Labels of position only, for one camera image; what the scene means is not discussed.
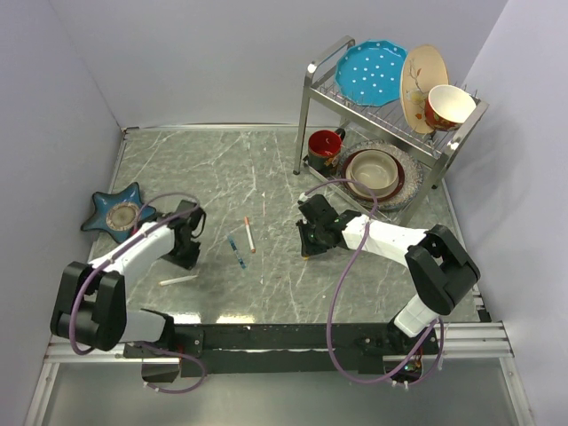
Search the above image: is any blue marker pen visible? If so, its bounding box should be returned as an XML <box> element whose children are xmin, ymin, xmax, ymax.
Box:
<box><xmin>227</xmin><ymin>234</ymin><xmax>247</xmax><ymax>270</ymax></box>

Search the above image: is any red black mug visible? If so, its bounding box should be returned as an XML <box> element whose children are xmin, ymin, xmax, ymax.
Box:
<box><xmin>308</xmin><ymin>128</ymin><xmax>345</xmax><ymax>174</ymax></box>

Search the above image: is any white yellow marker pen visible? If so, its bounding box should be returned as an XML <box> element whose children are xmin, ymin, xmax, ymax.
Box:
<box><xmin>158</xmin><ymin>275</ymin><xmax>198</xmax><ymax>287</ymax></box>

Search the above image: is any red white bowl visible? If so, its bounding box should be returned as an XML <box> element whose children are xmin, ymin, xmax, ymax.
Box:
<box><xmin>424</xmin><ymin>84</ymin><xmax>477</xmax><ymax>131</ymax></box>

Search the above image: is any blue star-shaped dish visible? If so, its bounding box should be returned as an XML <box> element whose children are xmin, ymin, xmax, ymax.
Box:
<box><xmin>81</xmin><ymin>182</ymin><xmax>156</xmax><ymax>244</ymax></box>

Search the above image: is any white orange-tipped marker pen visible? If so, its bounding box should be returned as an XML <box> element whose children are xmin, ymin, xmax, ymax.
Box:
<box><xmin>245</xmin><ymin>223</ymin><xmax>256</xmax><ymax>254</ymax></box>

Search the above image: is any cream floral plate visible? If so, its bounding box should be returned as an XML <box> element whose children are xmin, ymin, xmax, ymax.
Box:
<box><xmin>399</xmin><ymin>44</ymin><xmax>449</xmax><ymax>134</ymax></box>

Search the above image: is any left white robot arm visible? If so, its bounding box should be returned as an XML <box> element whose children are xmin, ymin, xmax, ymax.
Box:
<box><xmin>50</xmin><ymin>200</ymin><xmax>207</xmax><ymax>357</ymax></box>

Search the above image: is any steel dish rack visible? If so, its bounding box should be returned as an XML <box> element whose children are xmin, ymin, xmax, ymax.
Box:
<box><xmin>293</xmin><ymin>35</ymin><xmax>489</xmax><ymax>225</ymax></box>

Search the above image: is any beige bowl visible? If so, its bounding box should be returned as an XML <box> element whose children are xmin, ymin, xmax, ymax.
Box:
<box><xmin>345</xmin><ymin>149</ymin><xmax>399</xmax><ymax>197</ymax></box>

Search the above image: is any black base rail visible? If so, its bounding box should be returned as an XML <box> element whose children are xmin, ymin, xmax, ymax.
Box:
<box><xmin>122</xmin><ymin>321</ymin><xmax>427</xmax><ymax>385</ymax></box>

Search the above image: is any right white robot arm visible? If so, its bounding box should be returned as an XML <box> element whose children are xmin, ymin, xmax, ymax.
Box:
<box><xmin>296</xmin><ymin>194</ymin><xmax>481</xmax><ymax>354</ymax></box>

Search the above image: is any dark red plate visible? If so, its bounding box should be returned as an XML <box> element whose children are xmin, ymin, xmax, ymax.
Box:
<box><xmin>340</xmin><ymin>148</ymin><xmax>406</xmax><ymax>203</ymax></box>

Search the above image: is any blue polka-dot plate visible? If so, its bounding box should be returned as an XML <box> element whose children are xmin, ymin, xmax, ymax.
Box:
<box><xmin>335</xmin><ymin>40</ymin><xmax>407</xmax><ymax>107</ymax></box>

